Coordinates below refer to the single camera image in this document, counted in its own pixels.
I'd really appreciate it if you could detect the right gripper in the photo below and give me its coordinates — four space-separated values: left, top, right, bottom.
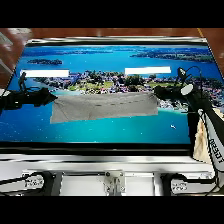
153 85 183 102

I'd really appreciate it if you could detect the black cable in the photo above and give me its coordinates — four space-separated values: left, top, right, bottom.
171 176 224 197
183 65 204 88
0 171 51 197

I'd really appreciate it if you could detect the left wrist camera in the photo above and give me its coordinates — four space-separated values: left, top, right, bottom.
17 71 30 93

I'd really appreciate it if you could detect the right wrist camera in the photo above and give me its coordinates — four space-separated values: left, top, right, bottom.
175 67 188 86

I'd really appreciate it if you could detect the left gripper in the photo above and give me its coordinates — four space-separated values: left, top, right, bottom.
32 87 59 108

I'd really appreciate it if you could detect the beige garment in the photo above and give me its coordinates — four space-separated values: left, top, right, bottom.
192 107 224 165

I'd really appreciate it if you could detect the grey garment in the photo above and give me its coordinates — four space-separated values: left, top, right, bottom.
49 91 160 125

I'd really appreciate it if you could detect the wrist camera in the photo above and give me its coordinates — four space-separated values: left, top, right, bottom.
17 71 30 93
175 67 188 86

